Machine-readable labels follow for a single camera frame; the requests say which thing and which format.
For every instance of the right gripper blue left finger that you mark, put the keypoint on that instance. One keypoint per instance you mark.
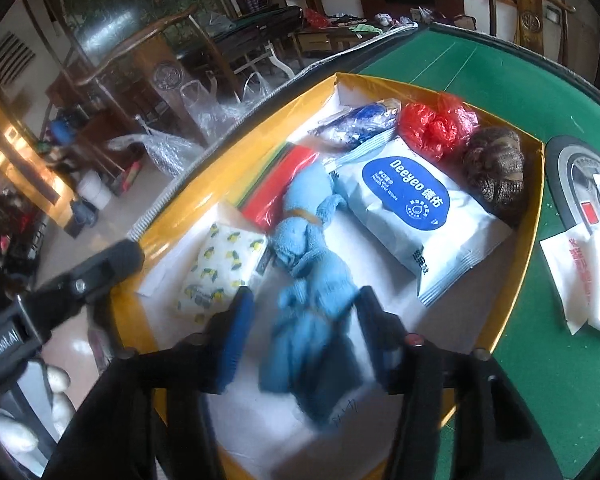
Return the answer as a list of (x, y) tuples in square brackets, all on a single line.
[(157, 397)]

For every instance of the white packet red text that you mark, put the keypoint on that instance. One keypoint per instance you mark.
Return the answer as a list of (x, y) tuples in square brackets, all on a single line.
[(573, 258)]

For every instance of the lemon print tissue pack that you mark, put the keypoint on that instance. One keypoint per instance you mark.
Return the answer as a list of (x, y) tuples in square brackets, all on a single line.
[(227, 260)]

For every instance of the clear plastic bag printed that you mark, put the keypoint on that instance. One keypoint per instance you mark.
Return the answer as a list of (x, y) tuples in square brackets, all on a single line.
[(213, 116)]

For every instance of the white gloved left hand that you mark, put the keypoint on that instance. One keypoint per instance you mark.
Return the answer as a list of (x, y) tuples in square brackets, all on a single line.
[(35, 411)]

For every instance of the yellow taped cardboard box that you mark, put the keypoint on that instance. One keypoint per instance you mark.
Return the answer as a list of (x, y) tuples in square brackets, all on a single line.
[(265, 435)]

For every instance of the carved wooden chair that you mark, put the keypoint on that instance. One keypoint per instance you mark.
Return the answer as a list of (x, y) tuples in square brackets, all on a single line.
[(162, 69), (531, 16)]

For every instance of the white blue Deeyeo wipes pack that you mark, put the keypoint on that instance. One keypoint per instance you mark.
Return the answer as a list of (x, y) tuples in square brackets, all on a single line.
[(417, 212)]

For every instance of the light blue cloth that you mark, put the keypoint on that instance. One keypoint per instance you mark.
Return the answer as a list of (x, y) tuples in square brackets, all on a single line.
[(310, 355)]

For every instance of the brown knitted cloth bundle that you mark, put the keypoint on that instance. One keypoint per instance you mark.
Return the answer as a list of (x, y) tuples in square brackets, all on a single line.
[(493, 166)]

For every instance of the round table centre panel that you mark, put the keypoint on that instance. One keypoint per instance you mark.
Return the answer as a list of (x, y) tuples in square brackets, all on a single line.
[(570, 168)]

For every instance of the red green zip bag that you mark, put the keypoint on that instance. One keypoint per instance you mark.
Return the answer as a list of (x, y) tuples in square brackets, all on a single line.
[(262, 202)]

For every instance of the red plastic bag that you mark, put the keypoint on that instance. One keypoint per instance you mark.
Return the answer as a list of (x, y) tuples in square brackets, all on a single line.
[(437, 132)]

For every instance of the blue gold snack bag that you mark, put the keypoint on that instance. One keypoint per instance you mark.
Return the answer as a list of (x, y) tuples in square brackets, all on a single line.
[(350, 128)]

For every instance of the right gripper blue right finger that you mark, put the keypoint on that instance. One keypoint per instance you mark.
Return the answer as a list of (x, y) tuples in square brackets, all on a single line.
[(496, 436)]

